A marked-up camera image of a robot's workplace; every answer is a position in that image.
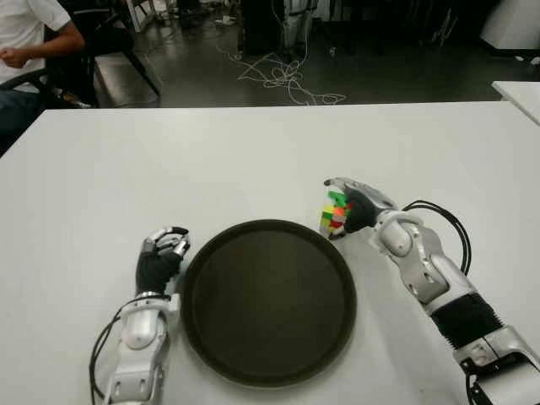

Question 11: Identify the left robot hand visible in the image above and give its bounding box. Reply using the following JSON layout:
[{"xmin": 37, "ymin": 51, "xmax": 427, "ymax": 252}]
[{"xmin": 137, "ymin": 226, "xmax": 192, "ymax": 295}]

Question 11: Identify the white pedestal cabinet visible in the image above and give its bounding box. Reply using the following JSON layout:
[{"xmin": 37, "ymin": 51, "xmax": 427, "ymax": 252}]
[{"xmin": 478, "ymin": 0, "xmax": 540, "ymax": 58}]

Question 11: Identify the black chair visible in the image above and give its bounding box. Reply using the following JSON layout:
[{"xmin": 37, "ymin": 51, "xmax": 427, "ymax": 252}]
[{"xmin": 0, "ymin": 0, "xmax": 164, "ymax": 109}]

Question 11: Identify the black cabinet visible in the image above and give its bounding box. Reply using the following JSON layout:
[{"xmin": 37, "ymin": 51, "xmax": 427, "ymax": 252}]
[{"xmin": 238, "ymin": 0, "xmax": 292, "ymax": 58}]

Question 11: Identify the dark brown round plate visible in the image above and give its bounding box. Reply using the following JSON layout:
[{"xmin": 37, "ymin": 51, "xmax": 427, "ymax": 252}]
[{"xmin": 181, "ymin": 218, "xmax": 359, "ymax": 387}]

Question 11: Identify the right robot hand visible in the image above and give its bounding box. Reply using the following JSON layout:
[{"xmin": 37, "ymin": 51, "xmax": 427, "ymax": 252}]
[{"xmin": 323, "ymin": 176, "xmax": 400, "ymax": 240}]

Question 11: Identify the white neighbouring table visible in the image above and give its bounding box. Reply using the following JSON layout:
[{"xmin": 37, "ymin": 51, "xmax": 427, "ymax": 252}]
[{"xmin": 491, "ymin": 79, "xmax": 540, "ymax": 127}]

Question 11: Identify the tangled white floor cable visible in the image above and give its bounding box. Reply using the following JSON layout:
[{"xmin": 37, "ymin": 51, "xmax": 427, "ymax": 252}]
[{"xmin": 214, "ymin": 0, "xmax": 348, "ymax": 106}]

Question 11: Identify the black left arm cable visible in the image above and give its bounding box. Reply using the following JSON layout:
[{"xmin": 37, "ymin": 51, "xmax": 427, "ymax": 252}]
[{"xmin": 89, "ymin": 307, "xmax": 127, "ymax": 405}]

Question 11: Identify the seated person white shirt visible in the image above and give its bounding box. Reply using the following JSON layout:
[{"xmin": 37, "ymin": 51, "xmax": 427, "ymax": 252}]
[{"xmin": 0, "ymin": 0, "xmax": 88, "ymax": 144}]

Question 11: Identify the multicoloured Rubik's cube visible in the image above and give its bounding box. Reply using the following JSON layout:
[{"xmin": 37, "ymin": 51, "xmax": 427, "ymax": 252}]
[{"xmin": 316, "ymin": 185, "xmax": 354, "ymax": 240}]

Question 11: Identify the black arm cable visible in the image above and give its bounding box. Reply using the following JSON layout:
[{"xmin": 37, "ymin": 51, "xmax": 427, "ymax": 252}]
[
  {"xmin": 89, "ymin": 307, "xmax": 127, "ymax": 405},
  {"xmin": 402, "ymin": 200, "xmax": 480, "ymax": 405}
]

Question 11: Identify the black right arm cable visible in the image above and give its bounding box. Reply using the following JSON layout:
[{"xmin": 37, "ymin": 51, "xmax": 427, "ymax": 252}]
[{"xmin": 402, "ymin": 200, "xmax": 480, "ymax": 405}]

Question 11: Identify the white metal frame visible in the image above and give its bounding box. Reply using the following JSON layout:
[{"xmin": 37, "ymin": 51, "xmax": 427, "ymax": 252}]
[{"xmin": 124, "ymin": 0, "xmax": 159, "ymax": 34}]

